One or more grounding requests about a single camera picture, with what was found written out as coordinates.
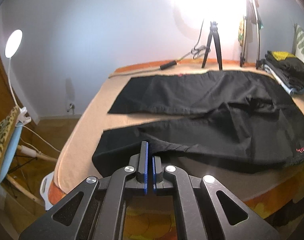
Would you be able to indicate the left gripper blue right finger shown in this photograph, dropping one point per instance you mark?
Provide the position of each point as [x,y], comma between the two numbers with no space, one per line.
[157,172]

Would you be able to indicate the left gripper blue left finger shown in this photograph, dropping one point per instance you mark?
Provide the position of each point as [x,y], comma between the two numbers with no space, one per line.
[142,168]

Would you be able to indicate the black pants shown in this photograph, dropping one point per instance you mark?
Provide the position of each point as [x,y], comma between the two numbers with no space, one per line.
[241,121]

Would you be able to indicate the white plastic basket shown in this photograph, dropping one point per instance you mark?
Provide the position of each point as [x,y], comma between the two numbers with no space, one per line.
[44,190]

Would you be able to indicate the blue chair with leopard cloth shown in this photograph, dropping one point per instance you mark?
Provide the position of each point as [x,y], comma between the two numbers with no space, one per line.
[10,133]

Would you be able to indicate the light blue folded garment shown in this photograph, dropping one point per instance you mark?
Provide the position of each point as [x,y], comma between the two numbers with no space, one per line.
[291,90]

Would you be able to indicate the black mesh folded garment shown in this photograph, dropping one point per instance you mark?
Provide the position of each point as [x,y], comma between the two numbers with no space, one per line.
[291,80]

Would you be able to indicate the black yellow folded garment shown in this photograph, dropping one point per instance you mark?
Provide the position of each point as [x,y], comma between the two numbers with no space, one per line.
[286,62]

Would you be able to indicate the colourful scarf on tripod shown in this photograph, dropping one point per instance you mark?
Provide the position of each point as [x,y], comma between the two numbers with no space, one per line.
[251,14]

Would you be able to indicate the white clip desk lamp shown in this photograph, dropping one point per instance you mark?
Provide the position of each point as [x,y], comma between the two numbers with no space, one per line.
[12,45]

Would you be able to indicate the green white patterned pillow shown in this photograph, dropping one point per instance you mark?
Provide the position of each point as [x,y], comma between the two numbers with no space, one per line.
[299,42]

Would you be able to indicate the tall grey tripod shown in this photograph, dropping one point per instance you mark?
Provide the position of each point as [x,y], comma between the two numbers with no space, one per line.
[253,34]

